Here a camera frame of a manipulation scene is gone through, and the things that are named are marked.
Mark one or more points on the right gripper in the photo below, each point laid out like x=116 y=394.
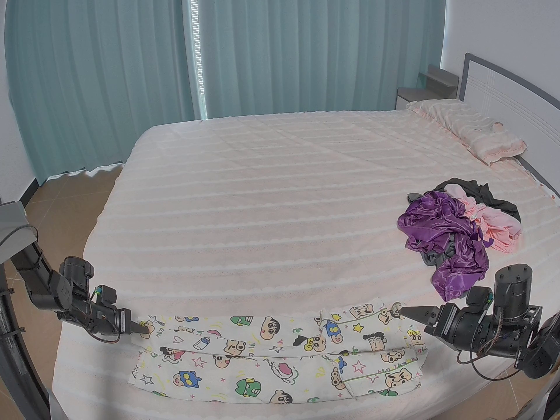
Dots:
x=463 y=328

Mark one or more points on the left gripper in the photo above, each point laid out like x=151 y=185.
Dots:
x=111 y=321

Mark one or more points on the white printed pyjama top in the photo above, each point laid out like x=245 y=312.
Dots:
x=262 y=357

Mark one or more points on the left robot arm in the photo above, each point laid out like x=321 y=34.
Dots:
x=48 y=287

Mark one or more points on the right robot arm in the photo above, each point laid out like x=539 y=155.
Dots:
x=514 y=295

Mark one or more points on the pile of clothes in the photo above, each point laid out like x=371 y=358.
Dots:
x=437 y=221

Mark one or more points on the bed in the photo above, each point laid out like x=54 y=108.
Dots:
x=262 y=182

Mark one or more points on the pale pink pillow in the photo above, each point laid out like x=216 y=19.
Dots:
x=472 y=125

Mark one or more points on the grey bedside table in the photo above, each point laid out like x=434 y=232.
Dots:
x=422 y=92

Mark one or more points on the blue-green curtain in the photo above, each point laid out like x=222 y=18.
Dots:
x=328 y=37
x=109 y=59

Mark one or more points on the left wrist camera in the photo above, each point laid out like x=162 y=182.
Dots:
x=106 y=296

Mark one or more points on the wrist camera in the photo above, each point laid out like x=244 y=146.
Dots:
x=106 y=296
x=478 y=301

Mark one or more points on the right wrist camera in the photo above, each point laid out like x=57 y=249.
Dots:
x=478 y=301

